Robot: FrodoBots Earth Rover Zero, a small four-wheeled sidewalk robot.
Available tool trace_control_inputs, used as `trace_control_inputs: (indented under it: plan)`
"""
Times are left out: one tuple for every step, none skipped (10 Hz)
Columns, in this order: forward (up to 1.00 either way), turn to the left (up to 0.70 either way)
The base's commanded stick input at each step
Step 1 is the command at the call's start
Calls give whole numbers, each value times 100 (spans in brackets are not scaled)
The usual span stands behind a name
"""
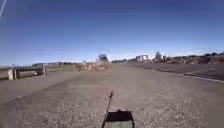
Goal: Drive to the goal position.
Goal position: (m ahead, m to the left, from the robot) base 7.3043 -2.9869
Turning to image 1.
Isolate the small tree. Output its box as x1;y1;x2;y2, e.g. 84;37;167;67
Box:
97;53;109;63
154;51;163;62

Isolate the gantry structure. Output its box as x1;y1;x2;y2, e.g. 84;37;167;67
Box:
135;54;149;63

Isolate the grey speckled asphalt path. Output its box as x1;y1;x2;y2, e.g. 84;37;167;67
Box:
0;63;224;128

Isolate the grass strip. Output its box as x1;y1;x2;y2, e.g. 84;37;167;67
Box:
45;64;82;72

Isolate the dark asphalt road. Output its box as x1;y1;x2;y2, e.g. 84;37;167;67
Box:
126;62;224;81

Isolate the row of bushes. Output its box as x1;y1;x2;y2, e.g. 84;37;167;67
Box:
149;51;224;65

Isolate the concrete kerb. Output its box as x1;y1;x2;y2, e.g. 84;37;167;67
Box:
154;68;224;84

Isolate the concrete barrier with railing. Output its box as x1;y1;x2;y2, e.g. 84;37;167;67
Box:
0;64;48;81

